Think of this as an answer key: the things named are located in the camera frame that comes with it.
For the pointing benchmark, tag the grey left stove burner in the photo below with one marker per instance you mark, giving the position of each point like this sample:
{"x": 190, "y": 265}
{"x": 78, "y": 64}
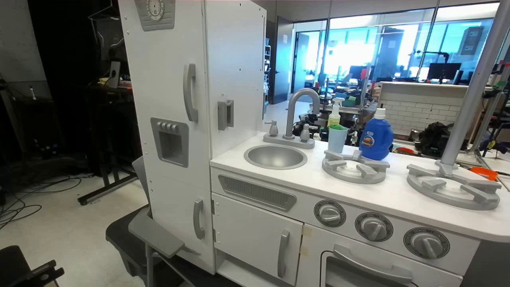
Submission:
{"x": 354, "y": 168}

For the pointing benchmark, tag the grey chair under kitchen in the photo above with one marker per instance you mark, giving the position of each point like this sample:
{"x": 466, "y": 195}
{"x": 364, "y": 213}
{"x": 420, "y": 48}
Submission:
{"x": 168, "y": 243}

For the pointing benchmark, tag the white cabinet door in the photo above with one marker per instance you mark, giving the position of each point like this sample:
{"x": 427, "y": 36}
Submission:
{"x": 168, "y": 63}

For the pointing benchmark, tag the blue detergent bottle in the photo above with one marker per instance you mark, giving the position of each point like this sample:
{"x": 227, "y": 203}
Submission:
{"x": 376, "y": 138}

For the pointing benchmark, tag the black computer monitor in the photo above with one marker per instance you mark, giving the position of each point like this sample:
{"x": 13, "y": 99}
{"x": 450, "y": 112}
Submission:
{"x": 443, "y": 71}

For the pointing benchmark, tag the light blue cup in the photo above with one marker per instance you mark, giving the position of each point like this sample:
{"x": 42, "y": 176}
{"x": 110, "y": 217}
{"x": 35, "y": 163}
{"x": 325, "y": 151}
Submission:
{"x": 337, "y": 138}

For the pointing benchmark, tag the green spray bottle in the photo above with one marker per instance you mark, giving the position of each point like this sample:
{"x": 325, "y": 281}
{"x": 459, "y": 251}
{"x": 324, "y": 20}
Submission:
{"x": 335, "y": 117}

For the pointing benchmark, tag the white toy kitchen unit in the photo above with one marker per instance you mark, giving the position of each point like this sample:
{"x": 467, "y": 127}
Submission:
{"x": 279, "y": 219}

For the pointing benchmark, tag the grey toy faucet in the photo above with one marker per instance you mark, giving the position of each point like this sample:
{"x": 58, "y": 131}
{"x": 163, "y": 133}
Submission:
{"x": 303, "y": 139}

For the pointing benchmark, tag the grey right stove burner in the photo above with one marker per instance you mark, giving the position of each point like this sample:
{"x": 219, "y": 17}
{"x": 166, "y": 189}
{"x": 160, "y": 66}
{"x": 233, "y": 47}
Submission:
{"x": 453, "y": 189}

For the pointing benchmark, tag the grey metal pole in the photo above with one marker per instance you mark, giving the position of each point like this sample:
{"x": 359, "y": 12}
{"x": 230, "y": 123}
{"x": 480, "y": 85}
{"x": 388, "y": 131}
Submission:
{"x": 477, "y": 84}

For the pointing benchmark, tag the grey stove burner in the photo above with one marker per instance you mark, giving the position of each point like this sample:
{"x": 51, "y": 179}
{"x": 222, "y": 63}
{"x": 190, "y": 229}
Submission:
{"x": 453, "y": 189}
{"x": 354, "y": 168}

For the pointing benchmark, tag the black office chair left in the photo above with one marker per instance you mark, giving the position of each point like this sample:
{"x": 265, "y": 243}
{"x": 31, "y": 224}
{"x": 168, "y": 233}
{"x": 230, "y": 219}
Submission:
{"x": 15, "y": 270}

